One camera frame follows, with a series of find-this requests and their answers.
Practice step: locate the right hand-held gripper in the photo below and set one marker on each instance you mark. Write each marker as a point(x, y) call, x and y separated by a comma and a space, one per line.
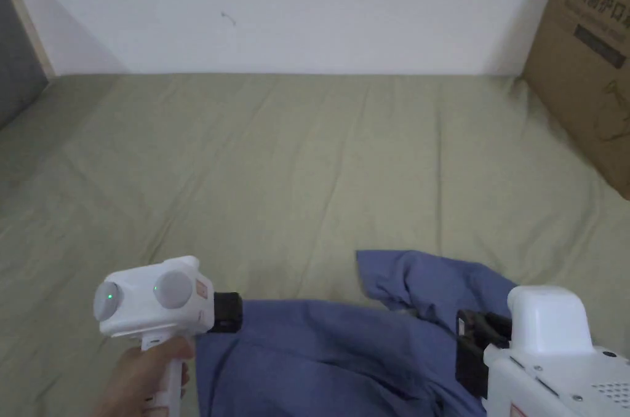
point(546, 368)

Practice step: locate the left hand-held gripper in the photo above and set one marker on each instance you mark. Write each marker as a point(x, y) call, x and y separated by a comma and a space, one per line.
point(147, 304)

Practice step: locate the blue shirt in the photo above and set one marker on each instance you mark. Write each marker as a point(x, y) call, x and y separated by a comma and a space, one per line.
point(315, 358)

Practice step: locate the person's left hand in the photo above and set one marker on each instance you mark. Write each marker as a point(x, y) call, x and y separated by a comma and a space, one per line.
point(132, 380)

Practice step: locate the bed with pale green sheet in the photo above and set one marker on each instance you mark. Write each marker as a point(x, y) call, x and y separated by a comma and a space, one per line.
point(256, 161)

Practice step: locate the brown cardboard carton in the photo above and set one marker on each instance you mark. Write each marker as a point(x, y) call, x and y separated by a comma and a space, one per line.
point(581, 82)

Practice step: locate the grey padded headboard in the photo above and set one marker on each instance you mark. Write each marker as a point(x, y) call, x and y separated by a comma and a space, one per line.
point(15, 58)

